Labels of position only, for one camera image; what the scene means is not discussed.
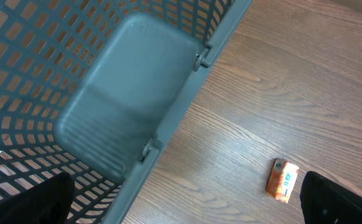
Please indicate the small orange carton box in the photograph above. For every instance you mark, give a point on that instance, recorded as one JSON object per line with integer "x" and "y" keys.
{"x": 281, "y": 180}

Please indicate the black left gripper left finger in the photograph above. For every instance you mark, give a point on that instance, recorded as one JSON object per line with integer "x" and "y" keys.
{"x": 47, "y": 203}

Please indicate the grey plastic mesh basket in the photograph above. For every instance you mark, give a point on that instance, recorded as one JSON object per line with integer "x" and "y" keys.
{"x": 96, "y": 89}

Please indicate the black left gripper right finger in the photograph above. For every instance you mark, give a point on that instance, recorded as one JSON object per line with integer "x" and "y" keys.
{"x": 325, "y": 202}

